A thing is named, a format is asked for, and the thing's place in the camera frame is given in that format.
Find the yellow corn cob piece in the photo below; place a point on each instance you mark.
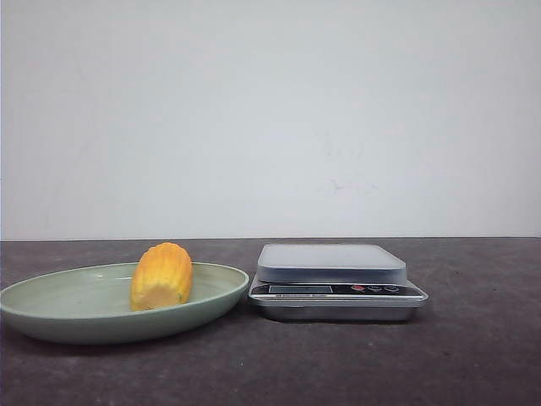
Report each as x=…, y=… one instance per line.
x=163, y=277

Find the silver digital kitchen scale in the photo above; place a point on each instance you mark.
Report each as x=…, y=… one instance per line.
x=333, y=282

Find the light green plate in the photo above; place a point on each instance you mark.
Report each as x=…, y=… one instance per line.
x=90, y=305

